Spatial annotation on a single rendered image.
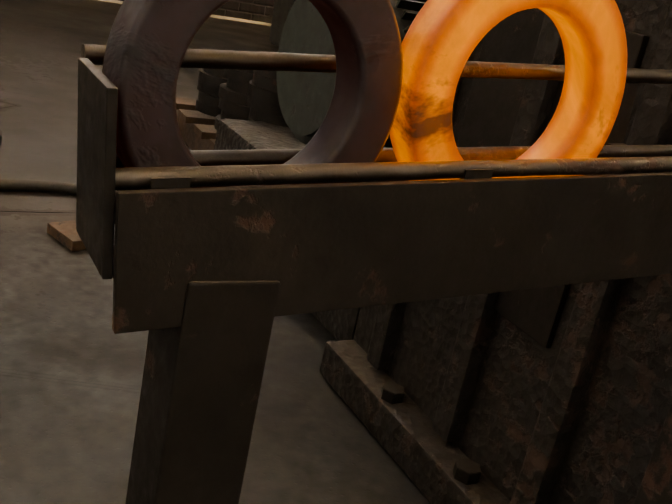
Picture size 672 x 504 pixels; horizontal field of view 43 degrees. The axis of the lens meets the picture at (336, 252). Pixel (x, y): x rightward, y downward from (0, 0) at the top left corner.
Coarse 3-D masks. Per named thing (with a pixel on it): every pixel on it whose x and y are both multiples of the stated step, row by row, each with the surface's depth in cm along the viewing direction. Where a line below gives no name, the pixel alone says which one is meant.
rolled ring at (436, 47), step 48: (432, 0) 55; (480, 0) 53; (528, 0) 55; (576, 0) 57; (432, 48) 53; (576, 48) 61; (624, 48) 61; (432, 96) 54; (576, 96) 62; (432, 144) 56; (576, 144) 62
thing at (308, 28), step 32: (416, 0) 196; (288, 32) 205; (320, 32) 190; (288, 96) 205; (320, 96) 190; (224, 128) 229; (256, 128) 229; (288, 128) 237; (320, 320) 181; (352, 320) 169
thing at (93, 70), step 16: (80, 64) 49; (80, 80) 49; (96, 80) 45; (80, 96) 49; (96, 96) 46; (112, 96) 44; (80, 112) 50; (96, 112) 46; (112, 112) 44; (80, 128) 50; (96, 128) 46; (112, 128) 44; (80, 144) 50; (96, 144) 46; (112, 144) 45; (80, 160) 51; (96, 160) 47; (112, 160) 45; (80, 176) 51; (96, 176) 47; (112, 176) 45; (80, 192) 51; (96, 192) 47; (112, 192) 46; (80, 208) 52; (96, 208) 47; (112, 208) 46; (80, 224) 52; (96, 224) 48; (112, 224) 46; (96, 240) 48; (112, 240) 47; (96, 256) 48; (112, 256) 47; (112, 272) 47
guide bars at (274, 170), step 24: (120, 168) 46; (144, 168) 46; (168, 168) 47; (192, 168) 48; (216, 168) 48; (240, 168) 49; (264, 168) 49; (288, 168) 50; (312, 168) 51; (336, 168) 52; (360, 168) 52; (384, 168) 53; (408, 168) 54; (432, 168) 55; (456, 168) 55; (480, 168) 56; (504, 168) 57; (528, 168) 58; (552, 168) 59; (576, 168) 60; (600, 168) 61; (624, 168) 62; (648, 168) 63
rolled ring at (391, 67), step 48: (144, 0) 44; (192, 0) 45; (336, 0) 50; (384, 0) 51; (144, 48) 45; (336, 48) 54; (384, 48) 53; (144, 96) 46; (336, 96) 55; (384, 96) 54; (144, 144) 47; (336, 144) 54; (384, 144) 56
